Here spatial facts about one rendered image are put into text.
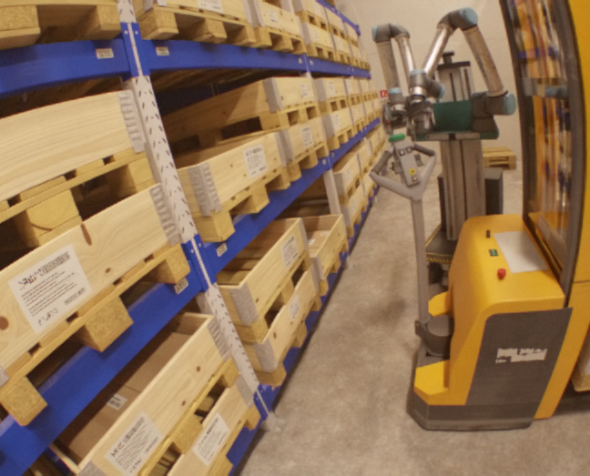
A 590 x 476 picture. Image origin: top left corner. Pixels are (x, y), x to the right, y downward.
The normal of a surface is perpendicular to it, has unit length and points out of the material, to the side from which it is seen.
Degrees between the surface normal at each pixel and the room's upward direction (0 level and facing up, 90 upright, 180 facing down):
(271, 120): 90
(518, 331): 90
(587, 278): 90
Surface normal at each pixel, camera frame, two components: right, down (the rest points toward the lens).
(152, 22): -0.37, 0.44
